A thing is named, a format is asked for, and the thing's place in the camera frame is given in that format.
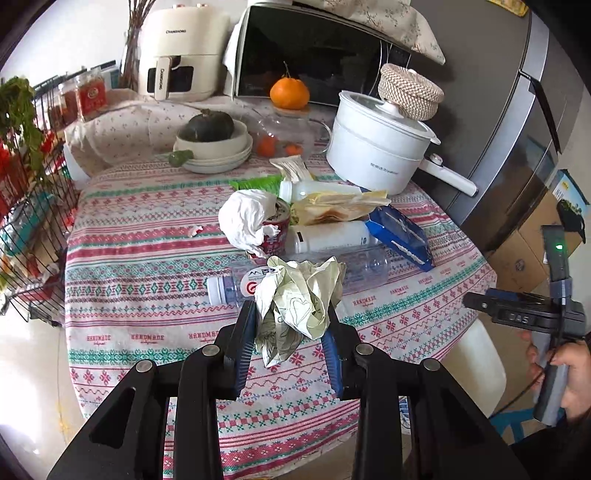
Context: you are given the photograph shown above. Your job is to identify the white chair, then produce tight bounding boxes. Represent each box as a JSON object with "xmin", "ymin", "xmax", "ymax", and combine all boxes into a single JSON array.
[{"xmin": 445, "ymin": 318, "xmax": 507, "ymax": 418}]

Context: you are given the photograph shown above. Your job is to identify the person's right forearm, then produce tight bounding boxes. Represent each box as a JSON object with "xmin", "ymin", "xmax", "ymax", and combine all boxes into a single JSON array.
[{"xmin": 508, "ymin": 418, "xmax": 591, "ymax": 480}]

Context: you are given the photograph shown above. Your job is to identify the red drink can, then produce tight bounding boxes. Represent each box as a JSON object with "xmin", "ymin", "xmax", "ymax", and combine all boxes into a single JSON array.
[{"xmin": 247, "ymin": 199, "xmax": 291, "ymax": 259}]

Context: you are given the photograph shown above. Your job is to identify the clear plastic bottle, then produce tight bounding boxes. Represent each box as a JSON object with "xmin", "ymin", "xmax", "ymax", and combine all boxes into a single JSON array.
[{"xmin": 206, "ymin": 244, "xmax": 391, "ymax": 308}]

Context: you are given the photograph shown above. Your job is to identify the blue plastic stool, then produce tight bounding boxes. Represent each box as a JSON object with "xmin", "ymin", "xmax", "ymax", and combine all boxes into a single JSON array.
[{"xmin": 489, "ymin": 408, "xmax": 536, "ymax": 446}]

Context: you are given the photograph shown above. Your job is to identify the cream air fryer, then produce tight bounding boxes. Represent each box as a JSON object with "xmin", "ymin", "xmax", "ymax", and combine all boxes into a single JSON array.
[{"xmin": 139, "ymin": 4, "xmax": 232, "ymax": 103}]

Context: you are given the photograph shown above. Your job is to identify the green leafy plant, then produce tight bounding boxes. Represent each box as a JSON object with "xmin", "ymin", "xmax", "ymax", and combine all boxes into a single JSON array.
[{"xmin": 0, "ymin": 76, "xmax": 47, "ymax": 185}]

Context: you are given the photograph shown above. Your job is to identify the woven lidded basket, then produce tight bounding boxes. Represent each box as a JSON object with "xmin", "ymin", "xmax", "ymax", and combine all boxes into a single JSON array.
[{"xmin": 378, "ymin": 64, "xmax": 445, "ymax": 121}]

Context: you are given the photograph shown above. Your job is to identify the blue snack packet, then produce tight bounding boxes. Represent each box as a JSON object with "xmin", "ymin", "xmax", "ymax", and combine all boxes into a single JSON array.
[{"xmin": 365, "ymin": 205, "xmax": 435, "ymax": 272}]

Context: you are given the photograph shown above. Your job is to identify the dark green squash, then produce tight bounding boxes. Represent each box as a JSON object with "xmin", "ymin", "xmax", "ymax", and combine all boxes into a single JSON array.
[{"xmin": 178, "ymin": 109, "xmax": 236, "ymax": 141}]

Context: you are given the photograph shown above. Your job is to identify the white snack wrapper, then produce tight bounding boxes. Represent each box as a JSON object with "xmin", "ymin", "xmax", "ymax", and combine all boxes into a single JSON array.
[{"xmin": 269, "ymin": 156, "xmax": 315, "ymax": 182}]

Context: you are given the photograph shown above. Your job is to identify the floral cloth cover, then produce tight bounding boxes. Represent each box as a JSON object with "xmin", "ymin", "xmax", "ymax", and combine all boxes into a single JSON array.
[{"xmin": 247, "ymin": 0, "xmax": 446, "ymax": 65}]

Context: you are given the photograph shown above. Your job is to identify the crumpled white tissue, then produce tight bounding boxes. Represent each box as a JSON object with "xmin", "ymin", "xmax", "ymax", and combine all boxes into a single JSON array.
[{"xmin": 218, "ymin": 189, "xmax": 280, "ymax": 259}]

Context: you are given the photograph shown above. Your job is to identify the white floral cloth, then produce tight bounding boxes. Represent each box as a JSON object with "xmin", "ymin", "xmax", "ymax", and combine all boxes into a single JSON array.
[{"xmin": 65, "ymin": 88, "xmax": 333, "ymax": 178}]

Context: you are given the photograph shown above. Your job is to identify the printed paper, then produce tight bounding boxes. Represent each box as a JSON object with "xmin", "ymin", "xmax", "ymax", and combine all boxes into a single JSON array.
[{"xmin": 254, "ymin": 256, "xmax": 347, "ymax": 369}]

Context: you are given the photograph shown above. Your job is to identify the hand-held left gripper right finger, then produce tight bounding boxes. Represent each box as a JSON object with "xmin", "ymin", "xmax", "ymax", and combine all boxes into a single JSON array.
[{"xmin": 321, "ymin": 302, "xmax": 532, "ymax": 480}]

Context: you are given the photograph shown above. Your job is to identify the cream bowl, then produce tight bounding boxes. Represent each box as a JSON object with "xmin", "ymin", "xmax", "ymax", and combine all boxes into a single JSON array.
[{"xmin": 175, "ymin": 119, "xmax": 250, "ymax": 158}]

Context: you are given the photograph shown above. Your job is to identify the microwave oven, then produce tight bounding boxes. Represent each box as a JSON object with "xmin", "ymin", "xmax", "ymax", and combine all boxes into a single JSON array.
[{"xmin": 233, "ymin": 0, "xmax": 414, "ymax": 109}]

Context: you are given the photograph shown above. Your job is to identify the grey refrigerator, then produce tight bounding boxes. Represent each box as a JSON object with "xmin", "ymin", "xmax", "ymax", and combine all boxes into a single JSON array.
[{"xmin": 409, "ymin": 0, "xmax": 591, "ymax": 252}]

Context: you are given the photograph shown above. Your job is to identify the small white plastic bottle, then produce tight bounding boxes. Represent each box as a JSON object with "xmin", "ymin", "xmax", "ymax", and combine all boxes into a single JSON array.
[{"xmin": 278, "ymin": 180, "xmax": 363, "ymax": 204}]

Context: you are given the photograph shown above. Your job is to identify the person's right hand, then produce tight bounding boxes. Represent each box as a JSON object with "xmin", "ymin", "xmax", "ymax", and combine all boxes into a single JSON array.
[{"xmin": 521, "ymin": 330, "xmax": 591, "ymax": 422}]

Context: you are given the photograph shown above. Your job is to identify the cardboard box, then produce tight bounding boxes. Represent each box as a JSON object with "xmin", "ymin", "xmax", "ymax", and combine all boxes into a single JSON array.
[{"xmin": 485, "ymin": 168, "xmax": 591, "ymax": 296}]

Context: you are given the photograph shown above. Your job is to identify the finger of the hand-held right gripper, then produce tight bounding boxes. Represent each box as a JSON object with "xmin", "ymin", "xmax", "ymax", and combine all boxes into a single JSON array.
[{"xmin": 463, "ymin": 292, "xmax": 505, "ymax": 322}]

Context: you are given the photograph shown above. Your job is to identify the dried twigs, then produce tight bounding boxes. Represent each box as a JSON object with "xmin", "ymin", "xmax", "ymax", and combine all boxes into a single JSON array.
[{"xmin": 121, "ymin": 0, "xmax": 158, "ymax": 90}]

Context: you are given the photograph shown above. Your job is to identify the beige snack wrapper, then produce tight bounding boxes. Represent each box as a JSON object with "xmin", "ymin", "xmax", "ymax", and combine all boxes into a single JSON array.
[{"xmin": 291, "ymin": 189, "xmax": 392, "ymax": 227}]

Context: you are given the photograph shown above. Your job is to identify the white electric cooking pot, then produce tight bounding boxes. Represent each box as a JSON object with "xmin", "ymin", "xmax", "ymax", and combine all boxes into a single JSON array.
[{"xmin": 326, "ymin": 91, "xmax": 478, "ymax": 197}]

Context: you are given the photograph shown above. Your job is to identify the green snack wrapper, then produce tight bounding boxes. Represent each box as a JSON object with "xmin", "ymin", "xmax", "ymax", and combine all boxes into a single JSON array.
[{"xmin": 229, "ymin": 174, "xmax": 284, "ymax": 192}]

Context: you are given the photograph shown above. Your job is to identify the glass jar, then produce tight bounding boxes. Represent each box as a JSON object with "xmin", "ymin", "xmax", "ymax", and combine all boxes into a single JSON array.
[{"xmin": 245, "ymin": 108, "xmax": 333, "ymax": 158}]

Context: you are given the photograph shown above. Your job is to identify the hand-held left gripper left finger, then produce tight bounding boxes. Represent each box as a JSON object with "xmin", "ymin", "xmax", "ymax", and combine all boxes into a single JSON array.
[{"xmin": 46, "ymin": 300, "xmax": 259, "ymax": 480}]

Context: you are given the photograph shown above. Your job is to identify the red sauce jar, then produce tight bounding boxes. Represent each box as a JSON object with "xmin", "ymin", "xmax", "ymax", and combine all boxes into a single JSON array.
[
  {"xmin": 58, "ymin": 83, "xmax": 79, "ymax": 126},
  {"xmin": 75, "ymin": 69, "xmax": 109, "ymax": 121}
]

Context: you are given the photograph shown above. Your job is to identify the large orange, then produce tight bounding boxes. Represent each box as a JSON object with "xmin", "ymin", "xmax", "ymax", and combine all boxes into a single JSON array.
[{"xmin": 270, "ymin": 62, "xmax": 310, "ymax": 110}]

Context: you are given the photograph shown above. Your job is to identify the large white plastic bottle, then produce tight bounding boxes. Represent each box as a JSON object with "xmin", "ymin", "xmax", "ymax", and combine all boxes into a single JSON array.
[{"xmin": 284, "ymin": 220, "xmax": 382, "ymax": 256}]

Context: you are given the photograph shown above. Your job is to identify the black wire rack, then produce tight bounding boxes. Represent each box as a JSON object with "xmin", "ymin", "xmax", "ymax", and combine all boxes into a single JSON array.
[{"xmin": 0, "ymin": 60, "xmax": 118, "ymax": 326}]

